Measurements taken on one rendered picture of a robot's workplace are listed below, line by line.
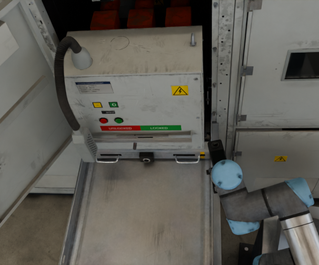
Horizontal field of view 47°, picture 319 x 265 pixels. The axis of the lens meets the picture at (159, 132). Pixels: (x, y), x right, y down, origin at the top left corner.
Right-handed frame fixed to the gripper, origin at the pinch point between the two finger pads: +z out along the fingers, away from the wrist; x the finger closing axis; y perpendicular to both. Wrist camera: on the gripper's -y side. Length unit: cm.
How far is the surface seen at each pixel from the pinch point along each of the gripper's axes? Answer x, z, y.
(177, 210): -18.3, 22.0, 12.6
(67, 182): -89, 98, -11
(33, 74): -62, 1, -48
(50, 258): -107, 100, 34
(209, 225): -6.7, 18.7, 20.0
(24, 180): -82, 25, -11
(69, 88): -45, -10, -36
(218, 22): 8.8, -11.0, -47.9
